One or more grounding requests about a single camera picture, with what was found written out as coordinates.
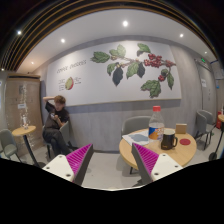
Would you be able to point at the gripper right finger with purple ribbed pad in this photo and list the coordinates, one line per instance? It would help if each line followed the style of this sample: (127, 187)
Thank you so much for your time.
(153, 166)

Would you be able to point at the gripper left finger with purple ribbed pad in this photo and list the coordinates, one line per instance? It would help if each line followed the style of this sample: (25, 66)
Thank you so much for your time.
(72, 167)

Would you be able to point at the black mug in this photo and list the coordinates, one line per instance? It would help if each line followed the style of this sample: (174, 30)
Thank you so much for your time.
(169, 140)

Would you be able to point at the folded paper sheets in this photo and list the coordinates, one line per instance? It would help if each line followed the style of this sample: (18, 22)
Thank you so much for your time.
(140, 138)

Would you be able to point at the grey chair under person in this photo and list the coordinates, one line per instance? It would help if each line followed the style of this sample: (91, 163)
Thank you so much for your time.
(65, 131)

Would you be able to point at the round wooden table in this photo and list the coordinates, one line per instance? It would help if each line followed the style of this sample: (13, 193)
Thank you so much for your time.
(182, 154)

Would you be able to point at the red round coaster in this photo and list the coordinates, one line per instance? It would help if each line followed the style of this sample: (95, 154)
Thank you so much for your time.
(185, 141)

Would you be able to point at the clear bottle, red cap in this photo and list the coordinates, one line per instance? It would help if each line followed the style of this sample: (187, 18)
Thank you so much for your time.
(156, 125)

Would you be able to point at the grey armchair behind table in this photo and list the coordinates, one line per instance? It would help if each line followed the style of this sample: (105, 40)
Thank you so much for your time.
(134, 123)

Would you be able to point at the small brown cardboard box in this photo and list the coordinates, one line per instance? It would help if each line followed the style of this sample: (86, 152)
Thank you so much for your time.
(181, 128)

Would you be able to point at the seated person in black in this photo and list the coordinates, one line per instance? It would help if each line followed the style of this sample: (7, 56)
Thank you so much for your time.
(57, 117)

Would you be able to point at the small round high table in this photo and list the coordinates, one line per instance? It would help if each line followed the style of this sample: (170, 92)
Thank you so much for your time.
(23, 132)

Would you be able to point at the glass item on high table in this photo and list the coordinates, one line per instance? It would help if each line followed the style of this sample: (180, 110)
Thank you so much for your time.
(25, 124)

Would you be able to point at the grey-green chair far left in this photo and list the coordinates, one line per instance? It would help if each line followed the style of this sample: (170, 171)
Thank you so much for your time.
(8, 143)

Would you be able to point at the grey chair at right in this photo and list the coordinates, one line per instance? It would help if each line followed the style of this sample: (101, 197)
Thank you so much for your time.
(205, 125)

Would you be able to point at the grey door with sign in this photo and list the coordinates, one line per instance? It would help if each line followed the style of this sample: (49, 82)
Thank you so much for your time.
(208, 87)

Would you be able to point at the wooden shelf wall panel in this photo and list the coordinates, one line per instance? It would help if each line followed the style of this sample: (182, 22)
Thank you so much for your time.
(22, 100)

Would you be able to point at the coffee cherries wall poster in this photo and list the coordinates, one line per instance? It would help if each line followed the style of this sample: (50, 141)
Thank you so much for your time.
(115, 72)

